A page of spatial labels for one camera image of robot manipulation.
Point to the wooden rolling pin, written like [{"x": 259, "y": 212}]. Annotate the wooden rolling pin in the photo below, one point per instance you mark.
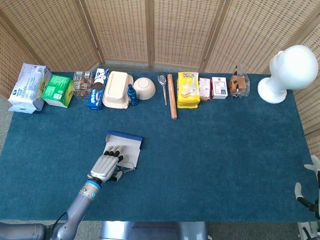
[{"x": 172, "y": 97}]

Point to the black-framed eyeglasses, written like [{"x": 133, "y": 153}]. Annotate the black-framed eyeglasses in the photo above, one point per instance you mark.
[{"x": 126, "y": 170}]

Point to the white foam mannequin head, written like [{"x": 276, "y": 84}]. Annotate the white foam mannequin head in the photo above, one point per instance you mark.
[{"x": 292, "y": 67}]

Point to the white red carton box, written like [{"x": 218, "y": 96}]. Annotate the white red carton box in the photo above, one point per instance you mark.
[{"x": 219, "y": 87}]

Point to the blue spray bottle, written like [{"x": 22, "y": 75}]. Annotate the blue spray bottle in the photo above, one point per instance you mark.
[{"x": 132, "y": 95}]

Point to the blue Oreo box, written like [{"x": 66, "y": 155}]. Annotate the blue Oreo box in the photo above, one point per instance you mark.
[{"x": 95, "y": 98}]

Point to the blue table cloth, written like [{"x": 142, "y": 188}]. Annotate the blue table cloth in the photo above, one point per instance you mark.
[{"x": 200, "y": 150}]

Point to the clear bag of cookies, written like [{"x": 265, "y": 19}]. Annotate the clear bag of cookies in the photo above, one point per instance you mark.
[{"x": 237, "y": 83}]

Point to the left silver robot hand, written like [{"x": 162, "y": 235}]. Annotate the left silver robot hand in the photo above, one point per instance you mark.
[{"x": 103, "y": 166}]

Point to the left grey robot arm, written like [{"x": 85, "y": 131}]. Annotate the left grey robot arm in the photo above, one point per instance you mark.
[{"x": 75, "y": 207}]

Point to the yellow biscuit bag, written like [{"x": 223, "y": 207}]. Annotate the yellow biscuit bag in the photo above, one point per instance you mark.
[{"x": 188, "y": 90}]

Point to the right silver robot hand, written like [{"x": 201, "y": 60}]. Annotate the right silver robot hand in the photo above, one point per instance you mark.
[{"x": 298, "y": 190}]

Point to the beige upturned bowl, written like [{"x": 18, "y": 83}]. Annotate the beige upturned bowl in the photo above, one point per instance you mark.
[{"x": 144, "y": 88}]

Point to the beige lidded lunch box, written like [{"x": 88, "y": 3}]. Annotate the beige lidded lunch box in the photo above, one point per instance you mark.
[{"x": 116, "y": 87}]

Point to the small pink snack pack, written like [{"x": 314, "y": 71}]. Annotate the small pink snack pack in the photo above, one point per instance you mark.
[{"x": 205, "y": 88}]

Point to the metal spoon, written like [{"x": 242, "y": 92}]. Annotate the metal spoon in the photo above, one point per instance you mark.
[{"x": 162, "y": 79}]

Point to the wicker folding screen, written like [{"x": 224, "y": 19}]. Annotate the wicker folding screen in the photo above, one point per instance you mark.
[{"x": 125, "y": 30}]

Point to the green tissue pack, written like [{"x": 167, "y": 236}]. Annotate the green tissue pack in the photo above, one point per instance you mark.
[{"x": 56, "y": 90}]

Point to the blue glasses case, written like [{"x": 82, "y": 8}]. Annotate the blue glasses case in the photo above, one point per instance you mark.
[{"x": 132, "y": 150}]

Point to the clear plastic snack box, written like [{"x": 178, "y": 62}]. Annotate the clear plastic snack box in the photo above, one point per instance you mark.
[{"x": 81, "y": 85}]

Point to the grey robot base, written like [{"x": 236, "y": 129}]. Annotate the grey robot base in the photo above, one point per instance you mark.
[{"x": 155, "y": 231}]

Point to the white metal stand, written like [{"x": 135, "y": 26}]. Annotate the white metal stand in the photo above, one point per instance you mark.
[{"x": 305, "y": 232}]

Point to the white blue cookie packet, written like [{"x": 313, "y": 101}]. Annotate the white blue cookie packet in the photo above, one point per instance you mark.
[{"x": 102, "y": 74}]

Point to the white blue tissue pack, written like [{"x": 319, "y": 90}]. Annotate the white blue tissue pack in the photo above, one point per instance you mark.
[{"x": 27, "y": 87}]

